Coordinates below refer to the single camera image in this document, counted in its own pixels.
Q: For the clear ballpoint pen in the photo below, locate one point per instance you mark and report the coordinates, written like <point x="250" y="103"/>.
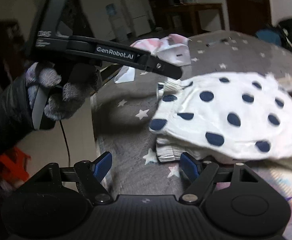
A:
<point x="216" y="42"/>

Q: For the white navy polka dot garment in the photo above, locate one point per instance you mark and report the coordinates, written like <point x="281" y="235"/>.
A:
<point x="223" y="115"/>

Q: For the person's left hand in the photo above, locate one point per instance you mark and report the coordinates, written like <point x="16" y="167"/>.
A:
<point x="73" y="95"/>

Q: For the pile of dark clothes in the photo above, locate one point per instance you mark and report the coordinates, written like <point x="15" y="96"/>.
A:
<point x="290" y="35"/>

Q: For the pink and white garment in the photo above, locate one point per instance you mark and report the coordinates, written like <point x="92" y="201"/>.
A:
<point x="168" y="47"/>

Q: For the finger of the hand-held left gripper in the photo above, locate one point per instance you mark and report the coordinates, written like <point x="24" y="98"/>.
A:
<point x="166" y="67"/>

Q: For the white refrigerator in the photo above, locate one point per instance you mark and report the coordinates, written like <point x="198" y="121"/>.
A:
<point x="138" y="12"/>

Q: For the dark wooden door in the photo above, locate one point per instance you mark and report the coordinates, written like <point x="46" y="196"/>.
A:
<point x="248" y="5"/>

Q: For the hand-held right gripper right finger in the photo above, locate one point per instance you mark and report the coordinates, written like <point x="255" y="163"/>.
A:
<point x="188" y="165"/>

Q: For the person's left forearm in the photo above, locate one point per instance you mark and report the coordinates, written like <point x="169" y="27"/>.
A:
<point x="6" y="115"/>

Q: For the grey star print mattress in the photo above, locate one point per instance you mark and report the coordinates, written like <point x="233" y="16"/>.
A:
<point x="126" y="135"/>

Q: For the white water dispenser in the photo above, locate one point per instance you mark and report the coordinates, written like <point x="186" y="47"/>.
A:
<point x="116" y="20"/>

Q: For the brown wooden table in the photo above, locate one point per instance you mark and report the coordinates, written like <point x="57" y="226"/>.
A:
<point x="193" y="10"/>

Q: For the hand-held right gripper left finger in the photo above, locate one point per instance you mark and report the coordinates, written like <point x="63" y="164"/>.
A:
<point x="102" y="165"/>

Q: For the red plastic stool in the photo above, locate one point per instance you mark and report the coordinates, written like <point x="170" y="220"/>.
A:
<point x="8" y="167"/>

